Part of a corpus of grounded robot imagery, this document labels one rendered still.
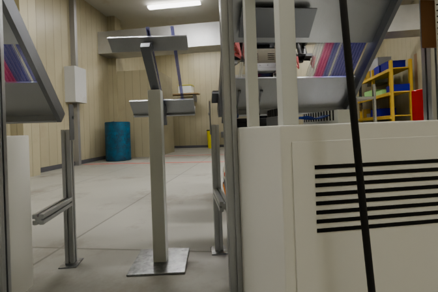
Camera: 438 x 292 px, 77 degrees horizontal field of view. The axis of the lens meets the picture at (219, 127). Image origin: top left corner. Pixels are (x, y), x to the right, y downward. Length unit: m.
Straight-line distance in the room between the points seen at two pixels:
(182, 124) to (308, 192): 9.28
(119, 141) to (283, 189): 5.91
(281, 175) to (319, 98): 1.07
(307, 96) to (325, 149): 0.99
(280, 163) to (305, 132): 0.07
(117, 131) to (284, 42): 5.91
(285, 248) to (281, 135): 0.20
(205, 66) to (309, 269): 9.38
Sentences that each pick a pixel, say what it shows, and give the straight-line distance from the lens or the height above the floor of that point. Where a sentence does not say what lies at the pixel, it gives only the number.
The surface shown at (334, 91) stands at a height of 0.79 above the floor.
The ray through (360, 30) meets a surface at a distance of 1.42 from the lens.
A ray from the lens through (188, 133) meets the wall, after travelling 9.69.
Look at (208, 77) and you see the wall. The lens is 9.69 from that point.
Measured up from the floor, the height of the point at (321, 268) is 0.36.
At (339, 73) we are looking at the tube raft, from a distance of 1.51.
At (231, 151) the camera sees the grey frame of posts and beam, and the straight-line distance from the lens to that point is 0.90.
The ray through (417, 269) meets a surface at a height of 0.35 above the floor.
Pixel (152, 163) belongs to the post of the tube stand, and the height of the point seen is 0.47.
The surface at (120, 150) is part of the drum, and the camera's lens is 6.34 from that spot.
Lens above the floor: 0.62
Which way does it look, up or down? level
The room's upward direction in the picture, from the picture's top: 2 degrees counter-clockwise
